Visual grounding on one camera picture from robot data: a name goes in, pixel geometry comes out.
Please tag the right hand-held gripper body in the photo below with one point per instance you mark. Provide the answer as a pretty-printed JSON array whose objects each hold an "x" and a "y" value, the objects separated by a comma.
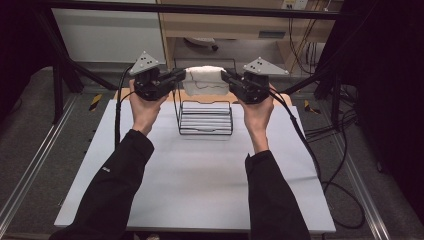
[{"x": 255, "y": 88}]

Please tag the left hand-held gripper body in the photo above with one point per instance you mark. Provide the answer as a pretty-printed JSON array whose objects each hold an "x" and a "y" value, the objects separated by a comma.
[{"x": 148, "y": 85}]

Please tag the white towel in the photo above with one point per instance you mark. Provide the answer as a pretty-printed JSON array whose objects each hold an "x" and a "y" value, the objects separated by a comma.
[{"x": 205, "y": 78}]

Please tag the person's left hand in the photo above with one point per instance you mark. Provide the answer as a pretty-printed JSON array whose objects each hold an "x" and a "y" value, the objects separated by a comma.
[{"x": 145, "y": 111}]

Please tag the person's right hand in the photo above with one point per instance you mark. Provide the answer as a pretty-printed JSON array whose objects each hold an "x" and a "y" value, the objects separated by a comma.
[{"x": 258, "y": 115}]

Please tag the wooden table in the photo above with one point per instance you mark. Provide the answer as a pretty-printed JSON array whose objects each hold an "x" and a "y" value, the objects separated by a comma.
[{"x": 206, "y": 97}]

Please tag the office chair base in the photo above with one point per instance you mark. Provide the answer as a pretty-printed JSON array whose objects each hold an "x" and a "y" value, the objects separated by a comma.
[{"x": 201, "y": 41}]

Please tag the light wooden desk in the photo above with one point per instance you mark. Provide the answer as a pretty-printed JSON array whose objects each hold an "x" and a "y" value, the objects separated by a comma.
[{"x": 233, "y": 26}]

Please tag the white cabinet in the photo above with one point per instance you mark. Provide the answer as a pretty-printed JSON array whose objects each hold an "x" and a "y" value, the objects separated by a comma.
[{"x": 106, "y": 36}]

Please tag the white foam board mat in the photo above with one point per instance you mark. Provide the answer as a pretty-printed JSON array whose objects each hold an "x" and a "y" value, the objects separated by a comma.
[{"x": 200, "y": 166}]

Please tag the black curtain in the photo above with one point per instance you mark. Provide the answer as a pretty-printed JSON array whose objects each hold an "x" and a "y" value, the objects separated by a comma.
[
  {"x": 390, "y": 83},
  {"x": 16, "y": 50}
]

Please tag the black metal frame bar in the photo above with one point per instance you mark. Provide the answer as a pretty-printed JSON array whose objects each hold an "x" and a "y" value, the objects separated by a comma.
[{"x": 200, "y": 10}]

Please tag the black metal frame leg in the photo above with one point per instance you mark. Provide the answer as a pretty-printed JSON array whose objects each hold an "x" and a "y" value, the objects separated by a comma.
[
  {"x": 58, "y": 83},
  {"x": 336, "y": 100}
]

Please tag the white wall outlet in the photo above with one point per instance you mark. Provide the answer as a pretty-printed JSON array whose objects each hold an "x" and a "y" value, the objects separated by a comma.
[{"x": 295, "y": 4}]

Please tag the aluminium floor rail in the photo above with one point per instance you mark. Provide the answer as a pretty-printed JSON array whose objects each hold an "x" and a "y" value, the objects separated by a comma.
[
  {"x": 363, "y": 190},
  {"x": 36, "y": 160}
]

